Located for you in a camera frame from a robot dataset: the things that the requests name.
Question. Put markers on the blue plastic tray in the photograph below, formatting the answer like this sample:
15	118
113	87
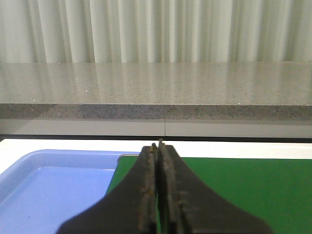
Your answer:
45	188

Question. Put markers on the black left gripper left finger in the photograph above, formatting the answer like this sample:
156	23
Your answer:
129	208

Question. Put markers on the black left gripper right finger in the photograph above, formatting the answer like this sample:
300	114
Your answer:
188	206

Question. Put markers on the grey stone countertop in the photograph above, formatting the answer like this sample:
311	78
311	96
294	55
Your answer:
229	91

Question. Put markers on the grey cabinet panel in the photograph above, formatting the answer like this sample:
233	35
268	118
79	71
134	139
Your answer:
154	128

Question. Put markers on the white pleated curtain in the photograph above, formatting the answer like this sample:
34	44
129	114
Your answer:
56	31

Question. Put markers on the green conveyor belt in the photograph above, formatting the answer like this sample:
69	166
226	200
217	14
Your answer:
279	191

